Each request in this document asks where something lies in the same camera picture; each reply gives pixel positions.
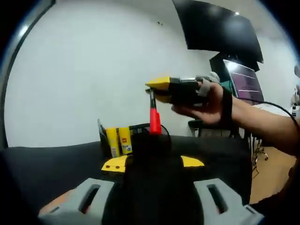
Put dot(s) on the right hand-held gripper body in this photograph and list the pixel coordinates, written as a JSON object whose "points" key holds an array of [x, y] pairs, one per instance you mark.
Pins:
{"points": [[214, 77]]}

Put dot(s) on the red pen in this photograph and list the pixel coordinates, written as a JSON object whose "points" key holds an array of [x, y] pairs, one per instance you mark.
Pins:
{"points": [[155, 122]]}

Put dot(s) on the yellow glue stick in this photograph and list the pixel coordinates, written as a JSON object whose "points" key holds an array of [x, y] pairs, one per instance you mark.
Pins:
{"points": [[125, 140], [112, 140]]}

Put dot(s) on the black monitor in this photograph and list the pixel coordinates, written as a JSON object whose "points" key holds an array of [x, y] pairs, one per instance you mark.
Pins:
{"points": [[216, 62]]}

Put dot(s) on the black mesh holder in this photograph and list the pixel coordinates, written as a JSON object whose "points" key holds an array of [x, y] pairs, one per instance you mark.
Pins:
{"points": [[138, 130]]}

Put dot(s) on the teal panel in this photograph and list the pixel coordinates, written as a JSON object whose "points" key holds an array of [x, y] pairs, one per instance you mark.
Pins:
{"points": [[228, 87]]}

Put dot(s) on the person's left hand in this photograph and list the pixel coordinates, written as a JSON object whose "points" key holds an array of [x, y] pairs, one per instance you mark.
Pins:
{"points": [[58, 200]]}

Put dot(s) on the person's right hand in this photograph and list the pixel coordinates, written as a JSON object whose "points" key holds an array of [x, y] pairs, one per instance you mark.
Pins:
{"points": [[211, 112]]}

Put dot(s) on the large black wall screen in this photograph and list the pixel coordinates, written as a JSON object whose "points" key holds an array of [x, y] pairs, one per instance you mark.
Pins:
{"points": [[218, 28]]}

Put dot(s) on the monitor with purple screen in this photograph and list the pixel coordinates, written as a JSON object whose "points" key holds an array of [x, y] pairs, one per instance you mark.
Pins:
{"points": [[246, 82]]}

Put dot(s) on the black tablecloth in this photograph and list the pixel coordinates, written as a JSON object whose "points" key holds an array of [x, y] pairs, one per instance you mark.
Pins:
{"points": [[47, 164]]}

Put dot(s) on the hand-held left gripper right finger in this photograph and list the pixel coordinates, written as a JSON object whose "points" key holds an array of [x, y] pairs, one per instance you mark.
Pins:
{"points": [[234, 206]]}

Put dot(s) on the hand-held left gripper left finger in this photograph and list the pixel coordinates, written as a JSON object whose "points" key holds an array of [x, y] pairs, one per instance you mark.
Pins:
{"points": [[70, 204]]}

